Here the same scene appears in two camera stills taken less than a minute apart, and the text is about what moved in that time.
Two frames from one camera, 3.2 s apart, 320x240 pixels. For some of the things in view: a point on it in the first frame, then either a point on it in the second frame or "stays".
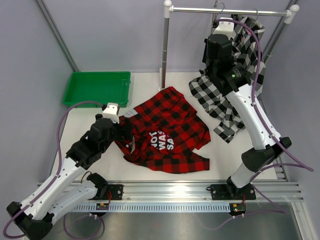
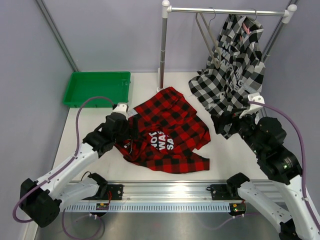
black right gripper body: (205, 60) → (243, 124)
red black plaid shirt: (165, 135) stays
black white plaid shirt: (247, 52) stays
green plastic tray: (103, 87) stays
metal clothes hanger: (215, 21) → (207, 27)
